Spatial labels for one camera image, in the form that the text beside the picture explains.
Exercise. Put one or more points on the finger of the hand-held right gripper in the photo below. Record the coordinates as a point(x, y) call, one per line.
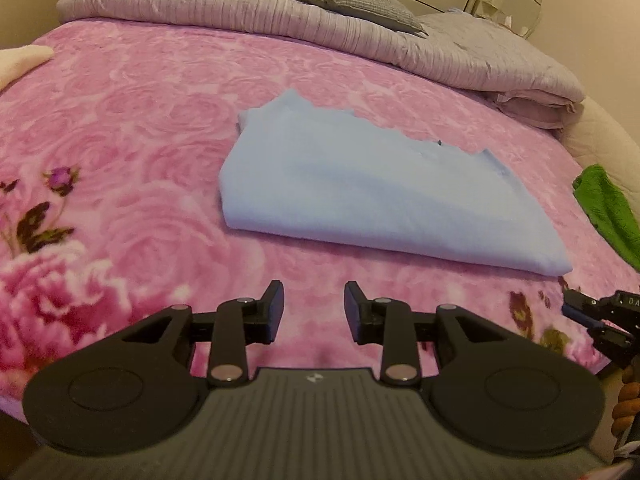
point(597, 327)
point(577, 310)

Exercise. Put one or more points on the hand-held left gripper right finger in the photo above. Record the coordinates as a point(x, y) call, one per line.
point(352, 310)

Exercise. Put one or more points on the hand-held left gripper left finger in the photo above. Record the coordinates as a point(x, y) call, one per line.
point(276, 310)

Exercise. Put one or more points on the light blue sweatshirt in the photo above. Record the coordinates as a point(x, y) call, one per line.
point(380, 200)

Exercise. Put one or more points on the person's right hand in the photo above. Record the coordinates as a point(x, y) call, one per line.
point(627, 405)

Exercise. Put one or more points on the green knit sweater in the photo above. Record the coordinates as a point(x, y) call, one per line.
point(610, 210)

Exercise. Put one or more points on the white padded headboard cushion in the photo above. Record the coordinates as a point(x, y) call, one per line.
point(600, 135)

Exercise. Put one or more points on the pink floral blanket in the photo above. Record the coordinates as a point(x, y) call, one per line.
point(150, 160)

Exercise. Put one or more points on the folded pale pink blanket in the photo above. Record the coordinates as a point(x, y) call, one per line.
point(540, 110)

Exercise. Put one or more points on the grey striped quilt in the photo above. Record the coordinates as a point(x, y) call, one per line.
point(250, 10)

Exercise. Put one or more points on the round mirror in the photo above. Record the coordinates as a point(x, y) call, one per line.
point(524, 5)

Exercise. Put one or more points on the grey pillow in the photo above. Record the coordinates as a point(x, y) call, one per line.
point(355, 0)

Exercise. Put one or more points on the small white container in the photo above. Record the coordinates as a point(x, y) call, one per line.
point(492, 7)

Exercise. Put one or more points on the folded cream garment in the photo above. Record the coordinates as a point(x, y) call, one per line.
point(20, 62)

